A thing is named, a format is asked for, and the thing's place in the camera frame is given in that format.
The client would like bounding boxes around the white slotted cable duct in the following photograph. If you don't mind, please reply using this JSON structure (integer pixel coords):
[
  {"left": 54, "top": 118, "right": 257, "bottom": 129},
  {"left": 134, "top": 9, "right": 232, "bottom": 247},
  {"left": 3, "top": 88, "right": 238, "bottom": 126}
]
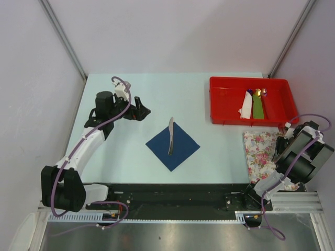
[{"left": 48, "top": 212, "right": 247, "bottom": 224}]

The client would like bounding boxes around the white napkin roll with utensil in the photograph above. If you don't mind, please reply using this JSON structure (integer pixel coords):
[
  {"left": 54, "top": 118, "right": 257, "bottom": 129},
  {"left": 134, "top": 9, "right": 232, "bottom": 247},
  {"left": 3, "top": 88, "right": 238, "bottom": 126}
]
[{"left": 238, "top": 89, "right": 253, "bottom": 119}]

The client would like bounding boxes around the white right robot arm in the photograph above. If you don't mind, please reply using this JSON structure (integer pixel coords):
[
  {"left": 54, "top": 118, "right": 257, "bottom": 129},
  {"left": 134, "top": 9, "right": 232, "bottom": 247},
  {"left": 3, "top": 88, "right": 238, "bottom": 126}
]
[{"left": 241, "top": 121, "right": 334, "bottom": 210}]

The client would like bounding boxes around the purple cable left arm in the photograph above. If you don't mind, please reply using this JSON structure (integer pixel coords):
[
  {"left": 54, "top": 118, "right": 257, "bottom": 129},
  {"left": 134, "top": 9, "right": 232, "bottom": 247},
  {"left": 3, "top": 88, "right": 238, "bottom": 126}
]
[{"left": 49, "top": 76, "right": 133, "bottom": 217}]

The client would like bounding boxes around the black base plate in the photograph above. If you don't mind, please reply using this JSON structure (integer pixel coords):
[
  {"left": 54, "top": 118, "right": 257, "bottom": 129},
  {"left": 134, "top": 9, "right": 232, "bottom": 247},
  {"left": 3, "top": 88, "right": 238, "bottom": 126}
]
[{"left": 86, "top": 184, "right": 272, "bottom": 221}]

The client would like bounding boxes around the red napkin roll with spoon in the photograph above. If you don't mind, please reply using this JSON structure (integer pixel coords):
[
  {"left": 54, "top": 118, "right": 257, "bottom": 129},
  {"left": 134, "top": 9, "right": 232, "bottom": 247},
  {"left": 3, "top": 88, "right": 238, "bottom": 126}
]
[{"left": 261, "top": 88, "right": 275, "bottom": 120}]

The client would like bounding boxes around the dark blue paper napkin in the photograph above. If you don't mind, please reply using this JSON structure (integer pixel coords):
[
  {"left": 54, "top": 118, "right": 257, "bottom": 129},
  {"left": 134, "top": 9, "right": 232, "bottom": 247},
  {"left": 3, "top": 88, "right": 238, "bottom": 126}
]
[{"left": 146, "top": 122, "right": 200, "bottom": 172}]

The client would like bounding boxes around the silver table knife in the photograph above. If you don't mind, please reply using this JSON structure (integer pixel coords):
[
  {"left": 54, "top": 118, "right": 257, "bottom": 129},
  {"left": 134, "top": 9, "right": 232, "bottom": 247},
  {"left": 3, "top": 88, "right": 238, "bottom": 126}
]
[{"left": 168, "top": 117, "right": 174, "bottom": 155}]

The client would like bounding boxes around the green napkin roll with spoon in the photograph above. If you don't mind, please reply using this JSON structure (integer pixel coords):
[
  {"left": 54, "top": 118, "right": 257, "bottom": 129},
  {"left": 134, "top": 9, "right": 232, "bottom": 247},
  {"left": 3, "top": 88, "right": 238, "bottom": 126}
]
[{"left": 252, "top": 89, "right": 264, "bottom": 120}]

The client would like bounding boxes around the left aluminium frame post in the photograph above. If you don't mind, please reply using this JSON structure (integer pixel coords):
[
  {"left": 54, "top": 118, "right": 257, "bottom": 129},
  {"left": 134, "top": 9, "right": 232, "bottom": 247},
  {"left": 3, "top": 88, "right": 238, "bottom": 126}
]
[{"left": 38, "top": 0, "right": 88, "bottom": 81}]

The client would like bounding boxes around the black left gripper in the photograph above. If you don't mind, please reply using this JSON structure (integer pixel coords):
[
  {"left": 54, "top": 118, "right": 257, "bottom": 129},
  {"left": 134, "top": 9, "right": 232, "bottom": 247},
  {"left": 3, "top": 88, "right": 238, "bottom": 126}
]
[{"left": 108, "top": 93, "right": 150, "bottom": 121}]

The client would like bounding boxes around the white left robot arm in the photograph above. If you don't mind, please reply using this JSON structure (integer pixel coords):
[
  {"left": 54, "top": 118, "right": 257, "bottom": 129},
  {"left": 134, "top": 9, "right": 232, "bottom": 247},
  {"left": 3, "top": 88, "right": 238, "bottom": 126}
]
[{"left": 41, "top": 91, "right": 151, "bottom": 213}]

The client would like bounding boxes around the red plastic bin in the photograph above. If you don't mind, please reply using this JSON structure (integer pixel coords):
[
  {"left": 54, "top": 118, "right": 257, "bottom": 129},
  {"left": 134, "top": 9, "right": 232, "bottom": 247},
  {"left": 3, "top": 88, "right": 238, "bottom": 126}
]
[{"left": 209, "top": 76, "right": 299, "bottom": 128}]

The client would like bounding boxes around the right aluminium frame post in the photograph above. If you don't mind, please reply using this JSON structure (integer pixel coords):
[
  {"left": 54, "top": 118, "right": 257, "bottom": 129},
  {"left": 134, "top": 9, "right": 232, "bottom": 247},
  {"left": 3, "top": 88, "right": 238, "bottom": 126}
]
[{"left": 266, "top": 0, "right": 318, "bottom": 78}]

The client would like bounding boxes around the aluminium frame post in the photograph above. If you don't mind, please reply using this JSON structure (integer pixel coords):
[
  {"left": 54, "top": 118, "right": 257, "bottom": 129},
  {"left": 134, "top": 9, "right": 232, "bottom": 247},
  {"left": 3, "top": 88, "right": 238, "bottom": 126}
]
[
  {"left": 266, "top": 0, "right": 318, "bottom": 78},
  {"left": 38, "top": 0, "right": 88, "bottom": 81}
]

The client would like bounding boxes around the floral cloth mat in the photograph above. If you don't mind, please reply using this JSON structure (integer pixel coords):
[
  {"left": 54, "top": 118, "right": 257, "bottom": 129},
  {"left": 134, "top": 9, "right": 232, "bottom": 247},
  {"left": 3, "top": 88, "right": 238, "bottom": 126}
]
[{"left": 243, "top": 130, "right": 300, "bottom": 191}]

